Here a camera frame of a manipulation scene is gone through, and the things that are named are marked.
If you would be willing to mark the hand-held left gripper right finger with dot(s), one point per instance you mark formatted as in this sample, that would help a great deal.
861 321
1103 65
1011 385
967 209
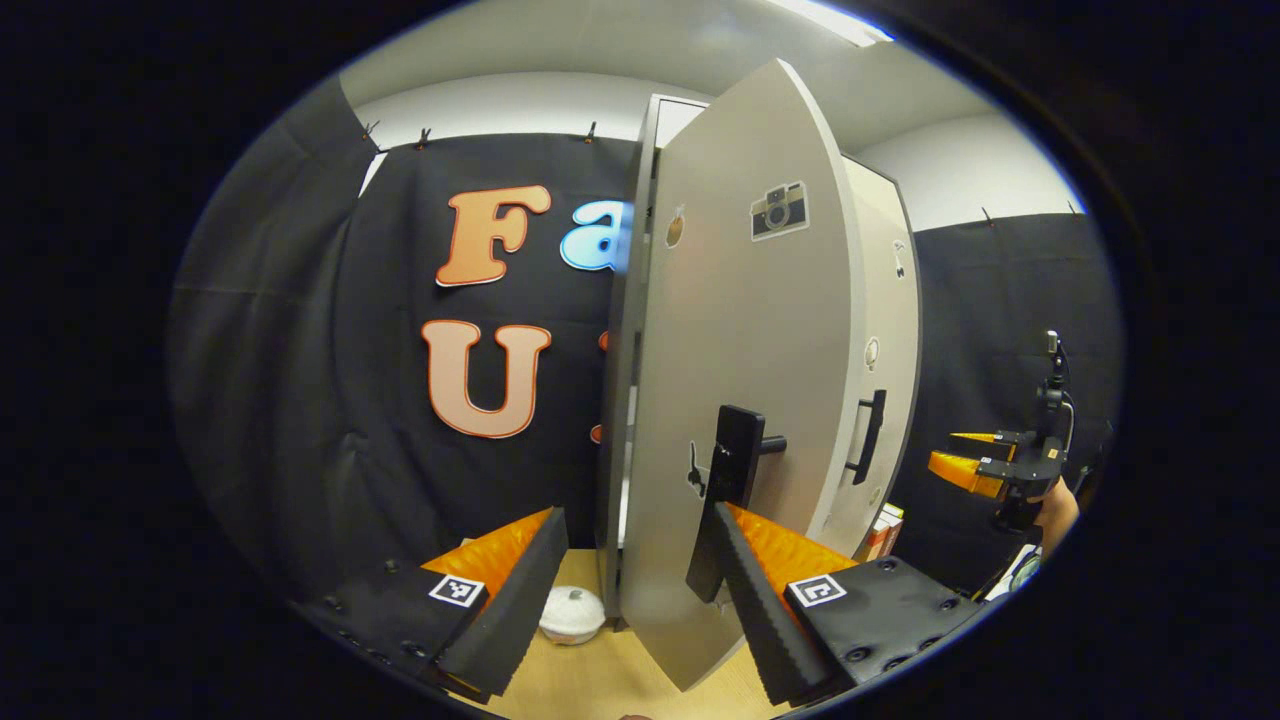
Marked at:
770 630

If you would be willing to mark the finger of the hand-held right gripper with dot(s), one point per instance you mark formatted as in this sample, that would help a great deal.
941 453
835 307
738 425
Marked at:
985 445
965 472

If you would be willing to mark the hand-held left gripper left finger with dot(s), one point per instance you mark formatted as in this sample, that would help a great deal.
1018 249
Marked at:
510 610

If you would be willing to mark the white cabinet door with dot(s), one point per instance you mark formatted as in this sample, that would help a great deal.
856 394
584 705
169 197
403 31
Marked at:
740 330
885 300

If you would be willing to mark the white shoe cabinet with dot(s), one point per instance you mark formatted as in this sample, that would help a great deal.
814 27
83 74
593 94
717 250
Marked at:
625 400

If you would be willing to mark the white round lidded pot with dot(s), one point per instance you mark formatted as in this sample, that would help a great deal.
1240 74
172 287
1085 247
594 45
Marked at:
572 615

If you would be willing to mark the black backdrop cloth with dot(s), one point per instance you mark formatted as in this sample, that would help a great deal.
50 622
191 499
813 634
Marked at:
330 350

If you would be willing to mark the ceiling light panel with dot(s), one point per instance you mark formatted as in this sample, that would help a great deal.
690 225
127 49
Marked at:
830 20

